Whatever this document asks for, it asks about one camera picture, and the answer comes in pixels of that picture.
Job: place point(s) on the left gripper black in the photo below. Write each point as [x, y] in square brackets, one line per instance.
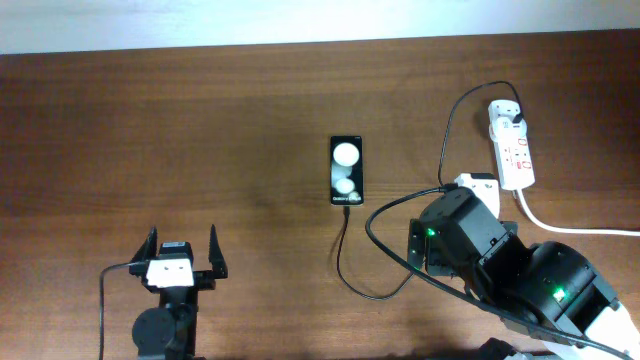
[206, 278]

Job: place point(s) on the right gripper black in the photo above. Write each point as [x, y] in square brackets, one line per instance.
[436, 260]

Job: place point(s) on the white USB charger adapter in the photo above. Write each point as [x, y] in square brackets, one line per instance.
[506, 121]

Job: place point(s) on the white power strip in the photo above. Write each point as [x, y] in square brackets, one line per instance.
[514, 164]

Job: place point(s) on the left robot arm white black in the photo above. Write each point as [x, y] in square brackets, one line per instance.
[168, 330]

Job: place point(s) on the black smartphone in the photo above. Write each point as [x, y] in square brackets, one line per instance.
[346, 170]

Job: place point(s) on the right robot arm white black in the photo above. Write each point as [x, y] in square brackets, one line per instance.
[562, 298]

